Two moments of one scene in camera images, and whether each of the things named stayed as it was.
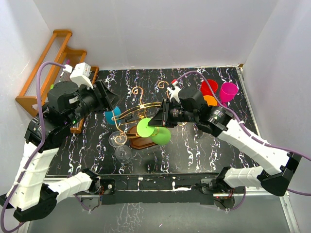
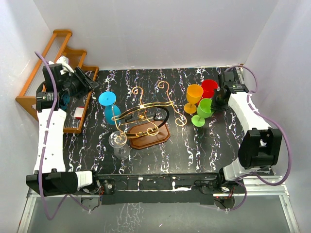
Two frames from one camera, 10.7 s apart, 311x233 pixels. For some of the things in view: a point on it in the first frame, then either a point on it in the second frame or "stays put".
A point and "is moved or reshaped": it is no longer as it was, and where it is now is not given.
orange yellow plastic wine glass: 210,100 is moved or reshaped
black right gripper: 162,118 -> 215,107
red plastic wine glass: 206,90 stays put
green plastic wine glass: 160,136 is moved or reshaped
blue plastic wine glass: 113,117 stays put
